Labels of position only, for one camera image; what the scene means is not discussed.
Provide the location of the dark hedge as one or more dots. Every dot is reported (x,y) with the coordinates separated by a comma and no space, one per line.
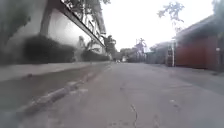
(95,56)

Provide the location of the dark tree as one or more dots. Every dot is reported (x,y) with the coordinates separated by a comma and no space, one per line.
(109,45)

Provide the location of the row of distant trees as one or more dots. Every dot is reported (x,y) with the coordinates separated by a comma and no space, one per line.
(133,53)

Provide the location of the grey concrete road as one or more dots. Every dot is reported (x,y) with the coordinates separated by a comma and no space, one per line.
(133,93)

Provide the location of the grey fence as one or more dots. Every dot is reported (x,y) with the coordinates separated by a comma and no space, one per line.
(156,55)

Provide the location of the white building with railing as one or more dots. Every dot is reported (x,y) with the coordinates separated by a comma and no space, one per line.
(63,28)

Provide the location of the dark bush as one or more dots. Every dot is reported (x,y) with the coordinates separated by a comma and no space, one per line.
(46,50)

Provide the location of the thin leafy tree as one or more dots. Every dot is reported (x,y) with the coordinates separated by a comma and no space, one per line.
(173,10)

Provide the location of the concrete gutter strip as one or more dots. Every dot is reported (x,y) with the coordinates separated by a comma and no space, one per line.
(30,88)

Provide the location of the raised concrete kerb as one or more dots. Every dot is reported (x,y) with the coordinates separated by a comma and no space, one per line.
(26,70)

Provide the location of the red walled building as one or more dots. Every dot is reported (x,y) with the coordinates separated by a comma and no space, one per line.
(200,50)

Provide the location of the white gate post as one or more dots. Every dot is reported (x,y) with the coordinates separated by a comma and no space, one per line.
(170,55)

